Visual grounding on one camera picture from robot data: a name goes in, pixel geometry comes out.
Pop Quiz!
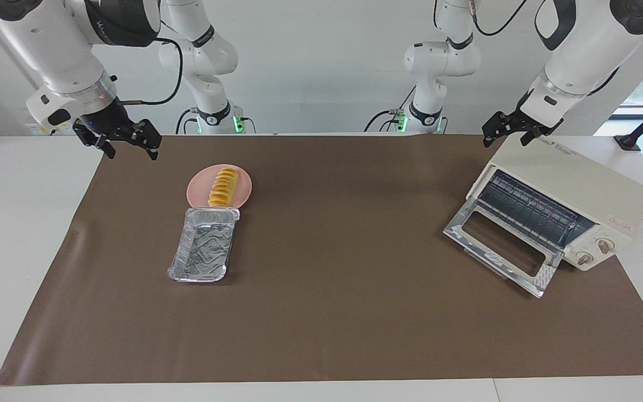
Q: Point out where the yellow ridged bread loaf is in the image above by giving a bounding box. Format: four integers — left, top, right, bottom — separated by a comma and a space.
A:
208, 166, 239, 208

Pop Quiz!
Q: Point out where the aluminium foil baking tray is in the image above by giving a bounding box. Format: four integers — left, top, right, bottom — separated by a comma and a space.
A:
167, 207, 241, 283

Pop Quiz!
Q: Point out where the cream toaster oven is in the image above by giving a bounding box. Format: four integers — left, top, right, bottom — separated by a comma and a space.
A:
466, 133, 643, 272

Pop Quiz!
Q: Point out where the glass oven door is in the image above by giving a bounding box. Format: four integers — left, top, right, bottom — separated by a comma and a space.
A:
443, 198, 565, 299

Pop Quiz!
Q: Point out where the pink round plate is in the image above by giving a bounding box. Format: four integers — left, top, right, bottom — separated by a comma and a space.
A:
186, 164, 253, 209

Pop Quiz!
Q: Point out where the brown table mat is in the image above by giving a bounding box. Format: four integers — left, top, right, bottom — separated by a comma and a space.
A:
0, 134, 643, 386

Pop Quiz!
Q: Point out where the black right arm base cable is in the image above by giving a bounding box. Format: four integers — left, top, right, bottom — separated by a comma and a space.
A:
175, 108, 200, 135

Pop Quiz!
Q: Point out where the black arm base cable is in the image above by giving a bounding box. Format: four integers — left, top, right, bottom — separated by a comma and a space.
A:
363, 87, 418, 133
175, 108, 200, 135

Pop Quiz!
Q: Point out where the oven wire rack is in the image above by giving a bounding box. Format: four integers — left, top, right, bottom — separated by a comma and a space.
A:
475, 170, 596, 249

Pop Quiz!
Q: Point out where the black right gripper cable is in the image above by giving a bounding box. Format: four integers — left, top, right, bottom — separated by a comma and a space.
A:
115, 36, 184, 107

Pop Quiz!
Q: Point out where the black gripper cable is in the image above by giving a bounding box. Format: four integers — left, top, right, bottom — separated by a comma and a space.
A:
469, 0, 530, 37
115, 36, 184, 107

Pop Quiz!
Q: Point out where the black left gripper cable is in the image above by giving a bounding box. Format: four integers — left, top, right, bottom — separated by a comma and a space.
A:
469, 0, 530, 37

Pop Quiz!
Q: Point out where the black left arm base cable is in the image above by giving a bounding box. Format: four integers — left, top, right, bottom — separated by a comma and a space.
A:
363, 87, 418, 133

